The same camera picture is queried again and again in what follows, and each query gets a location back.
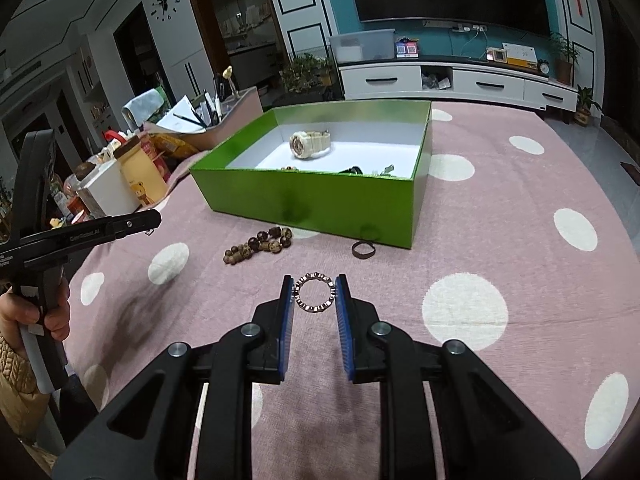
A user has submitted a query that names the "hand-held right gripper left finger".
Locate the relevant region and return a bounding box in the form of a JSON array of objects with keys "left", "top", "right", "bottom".
[{"left": 52, "top": 274, "right": 296, "bottom": 480}]

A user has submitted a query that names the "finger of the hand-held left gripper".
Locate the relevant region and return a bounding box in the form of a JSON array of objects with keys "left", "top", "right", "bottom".
[{"left": 102, "top": 209, "right": 162, "bottom": 239}]

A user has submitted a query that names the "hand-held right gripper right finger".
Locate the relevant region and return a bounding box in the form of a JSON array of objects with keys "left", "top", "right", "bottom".
[{"left": 334, "top": 274, "right": 581, "bottom": 480}]

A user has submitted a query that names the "small crystal bead bracelet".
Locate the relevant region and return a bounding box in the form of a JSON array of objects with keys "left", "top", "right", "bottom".
[{"left": 294, "top": 272, "right": 335, "bottom": 313}]

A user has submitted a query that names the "green cardboard box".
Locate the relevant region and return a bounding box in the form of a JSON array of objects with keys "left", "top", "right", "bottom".
[{"left": 189, "top": 100, "right": 433, "bottom": 250}]

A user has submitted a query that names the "cream wrist watch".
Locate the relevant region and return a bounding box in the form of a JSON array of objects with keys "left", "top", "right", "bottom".
[{"left": 289, "top": 130, "right": 333, "bottom": 160}]

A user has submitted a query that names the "person's left forearm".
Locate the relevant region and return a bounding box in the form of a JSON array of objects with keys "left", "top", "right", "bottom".
[{"left": 0, "top": 332, "right": 51, "bottom": 443}]

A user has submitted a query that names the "person's left hand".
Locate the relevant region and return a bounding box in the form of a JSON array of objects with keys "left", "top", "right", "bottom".
[{"left": 0, "top": 279, "right": 71, "bottom": 342}]

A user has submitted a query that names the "white square box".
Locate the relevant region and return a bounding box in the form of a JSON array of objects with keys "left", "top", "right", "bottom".
[{"left": 75, "top": 160, "right": 141, "bottom": 220}]

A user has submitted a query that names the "yellow bear bottle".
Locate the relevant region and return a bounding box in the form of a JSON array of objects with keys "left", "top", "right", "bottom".
[{"left": 112, "top": 136, "right": 168, "bottom": 206}]

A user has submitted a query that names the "orange snack packet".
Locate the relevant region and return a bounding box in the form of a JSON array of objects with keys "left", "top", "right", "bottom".
[{"left": 145, "top": 132, "right": 201, "bottom": 161}]

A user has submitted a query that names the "white paper sheet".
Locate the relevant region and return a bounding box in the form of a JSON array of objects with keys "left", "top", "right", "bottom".
[{"left": 155, "top": 95, "right": 207, "bottom": 133}]

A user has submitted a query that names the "green white rolled bag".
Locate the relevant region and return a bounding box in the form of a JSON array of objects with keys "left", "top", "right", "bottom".
[{"left": 122, "top": 87, "right": 166, "bottom": 128}]

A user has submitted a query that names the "pink polka dot tablecloth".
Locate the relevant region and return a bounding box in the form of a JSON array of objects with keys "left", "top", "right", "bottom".
[{"left": 65, "top": 101, "right": 633, "bottom": 480}]

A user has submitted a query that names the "pink pen container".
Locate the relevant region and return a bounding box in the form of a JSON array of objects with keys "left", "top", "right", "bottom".
[{"left": 177, "top": 86, "right": 264, "bottom": 152}]

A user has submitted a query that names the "cluster of potted plants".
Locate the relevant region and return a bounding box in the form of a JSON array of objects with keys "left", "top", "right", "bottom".
[{"left": 280, "top": 52, "right": 336, "bottom": 93}]

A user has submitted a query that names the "white television cabinet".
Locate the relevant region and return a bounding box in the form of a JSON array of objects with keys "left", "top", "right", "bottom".
[{"left": 337, "top": 55, "right": 581, "bottom": 113}]

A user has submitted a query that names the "clear plastic storage box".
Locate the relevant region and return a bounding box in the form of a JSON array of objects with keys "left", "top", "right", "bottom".
[{"left": 328, "top": 29, "right": 396, "bottom": 63}]

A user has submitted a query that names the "white power strip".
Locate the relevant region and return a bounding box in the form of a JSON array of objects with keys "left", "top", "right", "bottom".
[{"left": 422, "top": 20, "right": 488, "bottom": 32}]

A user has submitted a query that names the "yellow white desk calendar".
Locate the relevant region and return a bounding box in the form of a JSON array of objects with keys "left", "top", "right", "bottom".
[{"left": 502, "top": 42, "right": 538, "bottom": 68}]

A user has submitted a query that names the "low potted plant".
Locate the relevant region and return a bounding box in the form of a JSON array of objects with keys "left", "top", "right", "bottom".
[{"left": 574, "top": 85, "right": 603, "bottom": 127}]

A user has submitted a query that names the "tall potted plant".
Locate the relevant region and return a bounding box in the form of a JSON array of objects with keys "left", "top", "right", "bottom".
[{"left": 547, "top": 32, "right": 581, "bottom": 86}]

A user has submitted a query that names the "brown wooden bead bracelet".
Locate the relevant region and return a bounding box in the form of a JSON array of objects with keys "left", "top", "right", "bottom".
[{"left": 222, "top": 226, "right": 294, "bottom": 266}]

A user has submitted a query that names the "black wall clock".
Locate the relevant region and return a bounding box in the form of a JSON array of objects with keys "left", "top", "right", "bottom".
[{"left": 151, "top": 0, "right": 182, "bottom": 22}]

